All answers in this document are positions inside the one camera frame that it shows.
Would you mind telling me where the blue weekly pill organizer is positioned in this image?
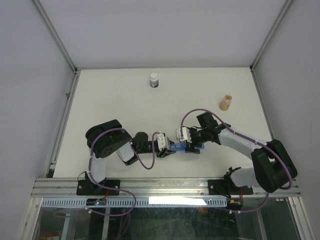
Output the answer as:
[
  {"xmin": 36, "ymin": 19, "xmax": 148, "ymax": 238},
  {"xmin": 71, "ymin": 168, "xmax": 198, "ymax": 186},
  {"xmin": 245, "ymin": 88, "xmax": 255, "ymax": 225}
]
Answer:
[{"xmin": 168, "ymin": 141, "xmax": 205, "ymax": 153}]

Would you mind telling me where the white pill bottle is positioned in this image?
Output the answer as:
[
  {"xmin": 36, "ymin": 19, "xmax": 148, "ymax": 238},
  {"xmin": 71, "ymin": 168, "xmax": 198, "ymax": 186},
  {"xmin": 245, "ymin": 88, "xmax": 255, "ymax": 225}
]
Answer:
[{"xmin": 149, "ymin": 72, "xmax": 159, "ymax": 88}]

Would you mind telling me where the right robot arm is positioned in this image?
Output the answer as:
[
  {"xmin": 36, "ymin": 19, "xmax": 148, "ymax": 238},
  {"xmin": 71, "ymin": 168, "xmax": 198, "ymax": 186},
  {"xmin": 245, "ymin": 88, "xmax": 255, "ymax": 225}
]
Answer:
[{"xmin": 176, "ymin": 109, "xmax": 298, "ymax": 194}]

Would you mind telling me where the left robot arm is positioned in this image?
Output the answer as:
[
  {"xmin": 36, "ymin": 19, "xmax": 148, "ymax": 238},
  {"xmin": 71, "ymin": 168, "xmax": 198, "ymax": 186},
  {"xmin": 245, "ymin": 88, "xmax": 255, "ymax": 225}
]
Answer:
[{"xmin": 85, "ymin": 119, "xmax": 176, "ymax": 195}]

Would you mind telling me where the amber glass pill jar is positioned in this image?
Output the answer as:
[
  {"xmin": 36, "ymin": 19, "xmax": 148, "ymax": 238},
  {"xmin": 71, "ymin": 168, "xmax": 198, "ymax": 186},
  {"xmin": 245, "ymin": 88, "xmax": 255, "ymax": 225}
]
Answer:
[{"xmin": 219, "ymin": 94, "xmax": 232, "ymax": 111}]

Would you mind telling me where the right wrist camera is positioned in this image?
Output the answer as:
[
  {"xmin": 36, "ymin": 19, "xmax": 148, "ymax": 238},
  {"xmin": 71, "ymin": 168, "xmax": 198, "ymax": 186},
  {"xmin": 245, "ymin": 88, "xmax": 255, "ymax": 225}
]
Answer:
[{"xmin": 176, "ymin": 126, "xmax": 192, "ymax": 143}]

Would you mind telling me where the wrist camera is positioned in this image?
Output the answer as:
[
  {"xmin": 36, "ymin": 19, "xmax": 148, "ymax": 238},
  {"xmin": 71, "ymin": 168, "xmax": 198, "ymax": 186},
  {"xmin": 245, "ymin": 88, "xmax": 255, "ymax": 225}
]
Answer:
[
  {"xmin": 176, "ymin": 126, "xmax": 192, "ymax": 143},
  {"xmin": 156, "ymin": 132, "xmax": 170, "ymax": 150}
]

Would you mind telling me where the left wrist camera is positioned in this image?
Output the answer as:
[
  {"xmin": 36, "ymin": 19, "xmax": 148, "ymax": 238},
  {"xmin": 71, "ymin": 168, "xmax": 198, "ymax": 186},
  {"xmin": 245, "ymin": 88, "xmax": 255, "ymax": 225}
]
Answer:
[{"xmin": 156, "ymin": 132, "xmax": 170, "ymax": 150}]

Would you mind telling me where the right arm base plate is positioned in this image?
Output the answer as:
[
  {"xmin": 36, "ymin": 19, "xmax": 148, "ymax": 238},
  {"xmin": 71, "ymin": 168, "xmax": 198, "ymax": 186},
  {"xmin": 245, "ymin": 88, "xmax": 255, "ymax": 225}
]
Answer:
[{"xmin": 207, "ymin": 179, "xmax": 254, "ymax": 198}]

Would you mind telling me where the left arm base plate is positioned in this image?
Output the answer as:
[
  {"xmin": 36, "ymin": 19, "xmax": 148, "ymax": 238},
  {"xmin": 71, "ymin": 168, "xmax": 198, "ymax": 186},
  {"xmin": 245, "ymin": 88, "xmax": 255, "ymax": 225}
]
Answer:
[{"xmin": 76, "ymin": 179, "xmax": 121, "ymax": 196}]

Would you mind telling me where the aluminium mounting rail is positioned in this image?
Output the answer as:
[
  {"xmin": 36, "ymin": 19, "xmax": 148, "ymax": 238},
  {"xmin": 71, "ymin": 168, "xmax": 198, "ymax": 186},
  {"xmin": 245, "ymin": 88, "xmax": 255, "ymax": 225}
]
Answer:
[{"xmin": 32, "ymin": 177, "xmax": 300, "ymax": 199}]

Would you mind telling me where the slotted grey cable duct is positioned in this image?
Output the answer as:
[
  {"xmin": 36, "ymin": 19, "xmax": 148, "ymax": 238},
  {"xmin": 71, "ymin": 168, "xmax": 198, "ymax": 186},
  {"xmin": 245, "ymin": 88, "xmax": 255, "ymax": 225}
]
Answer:
[{"xmin": 41, "ymin": 197, "xmax": 228, "ymax": 208}]

